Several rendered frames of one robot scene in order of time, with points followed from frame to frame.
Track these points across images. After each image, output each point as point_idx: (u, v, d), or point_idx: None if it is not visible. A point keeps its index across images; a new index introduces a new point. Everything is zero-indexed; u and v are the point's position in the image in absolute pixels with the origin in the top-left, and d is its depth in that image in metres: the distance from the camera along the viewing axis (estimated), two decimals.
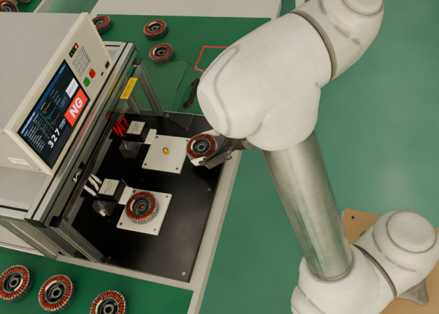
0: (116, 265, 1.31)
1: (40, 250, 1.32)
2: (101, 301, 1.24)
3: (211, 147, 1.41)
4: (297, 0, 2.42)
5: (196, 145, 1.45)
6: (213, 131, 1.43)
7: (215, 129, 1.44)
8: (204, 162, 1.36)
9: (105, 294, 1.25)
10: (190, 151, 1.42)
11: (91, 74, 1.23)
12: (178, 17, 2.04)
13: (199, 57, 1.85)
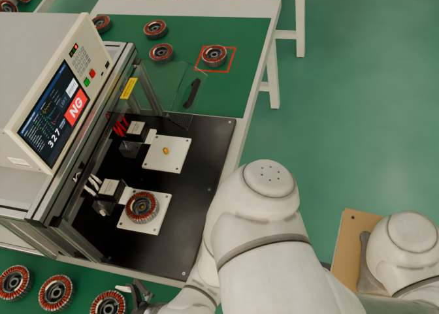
0: (116, 265, 1.31)
1: (40, 250, 1.32)
2: (101, 301, 1.24)
3: (220, 56, 1.77)
4: (297, 0, 2.42)
5: (212, 52, 1.83)
6: (127, 289, 1.22)
7: (129, 285, 1.23)
8: None
9: (105, 294, 1.25)
10: (204, 54, 1.80)
11: (91, 74, 1.23)
12: (178, 17, 2.04)
13: (199, 57, 1.85)
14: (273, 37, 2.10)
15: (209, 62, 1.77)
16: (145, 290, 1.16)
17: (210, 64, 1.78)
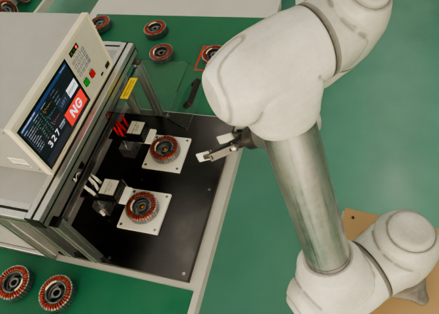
0: (116, 265, 1.31)
1: (40, 250, 1.32)
2: (158, 142, 1.51)
3: None
4: (297, 0, 2.42)
5: (212, 52, 1.83)
6: None
7: (210, 158, 1.34)
8: (235, 136, 1.45)
9: (161, 138, 1.53)
10: (204, 54, 1.80)
11: (91, 74, 1.23)
12: (178, 17, 2.04)
13: (199, 57, 1.85)
14: None
15: None
16: (232, 153, 1.29)
17: None
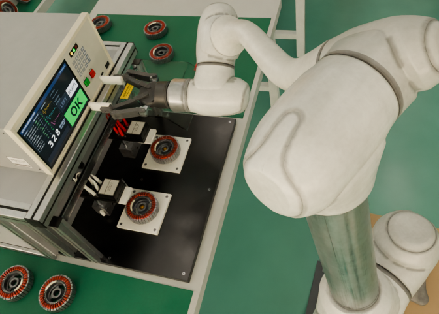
0: (116, 265, 1.31)
1: (40, 250, 1.32)
2: (158, 142, 1.51)
3: None
4: (297, 0, 2.42)
5: None
6: None
7: (109, 111, 1.12)
8: (125, 78, 1.18)
9: (161, 138, 1.53)
10: None
11: (91, 74, 1.23)
12: (178, 17, 2.04)
13: None
14: (273, 37, 2.10)
15: None
16: (140, 116, 1.10)
17: None
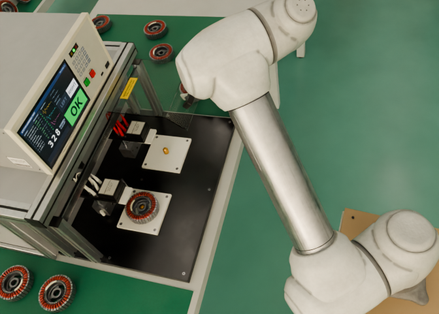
0: (116, 265, 1.31)
1: (40, 250, 1.32)
2: None
3: None
4: None
5: None
6: None
7: None
8: None
9: None
10: None
11: (91, 74, 1.23)
12: (178, 17, 2.04)
13: None
14: None
15: None
16: None
17: None
